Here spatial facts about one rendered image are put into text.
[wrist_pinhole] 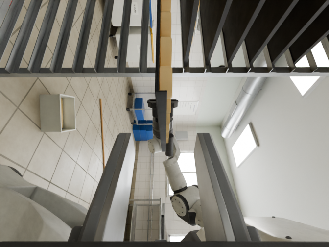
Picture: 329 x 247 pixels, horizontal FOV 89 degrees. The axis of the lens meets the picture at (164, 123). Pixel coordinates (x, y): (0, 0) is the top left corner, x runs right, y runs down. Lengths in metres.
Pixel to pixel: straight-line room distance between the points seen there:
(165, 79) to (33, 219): 0.31
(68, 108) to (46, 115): 0.22
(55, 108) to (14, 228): 1.21
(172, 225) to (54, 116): 4.17
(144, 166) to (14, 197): 5.10
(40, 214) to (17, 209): 0.05
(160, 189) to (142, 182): 0.58
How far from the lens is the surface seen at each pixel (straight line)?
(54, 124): 1.56
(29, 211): 0.39
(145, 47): 0.82
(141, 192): 5.22
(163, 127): 0.33
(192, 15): 0.58
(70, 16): 1.06
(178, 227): 5.05
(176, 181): 0.74
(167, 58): 0.28
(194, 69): 0.75
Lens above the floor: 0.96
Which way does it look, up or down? level
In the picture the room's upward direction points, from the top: 90 degrees clockwise
